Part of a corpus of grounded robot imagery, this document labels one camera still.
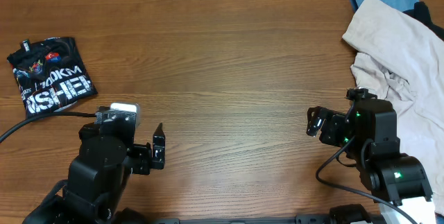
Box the black orange-patterned jersey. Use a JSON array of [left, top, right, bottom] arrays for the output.
[[7, 37, 98, 119]]

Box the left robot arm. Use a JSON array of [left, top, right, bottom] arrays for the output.
[[24, 112, 166, 223]]

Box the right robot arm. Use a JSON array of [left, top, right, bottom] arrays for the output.
[[296, 89, 436, 224]]

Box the cream white shirt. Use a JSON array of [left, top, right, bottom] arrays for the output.
[[343, 0, 443, 214]]

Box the dark navy garment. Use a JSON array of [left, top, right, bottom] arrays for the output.
[[404, 1, 444, 40]]

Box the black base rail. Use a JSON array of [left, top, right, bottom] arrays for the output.
[[148, 213, 382, 224]]

